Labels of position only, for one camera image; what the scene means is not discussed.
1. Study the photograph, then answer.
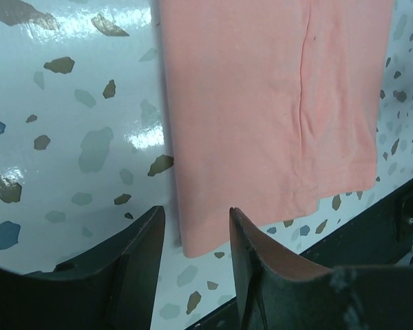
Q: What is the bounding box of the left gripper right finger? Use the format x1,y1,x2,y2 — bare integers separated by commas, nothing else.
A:
229,208,413,329

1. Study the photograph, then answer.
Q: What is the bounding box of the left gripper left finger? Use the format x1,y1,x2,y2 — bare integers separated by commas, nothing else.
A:
0,206,165,329

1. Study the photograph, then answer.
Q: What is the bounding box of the salmon pink t-shirt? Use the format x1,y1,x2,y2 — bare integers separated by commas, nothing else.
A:
159,0,394,258

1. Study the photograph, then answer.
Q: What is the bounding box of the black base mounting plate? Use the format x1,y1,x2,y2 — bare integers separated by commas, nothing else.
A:
195,179,413,329

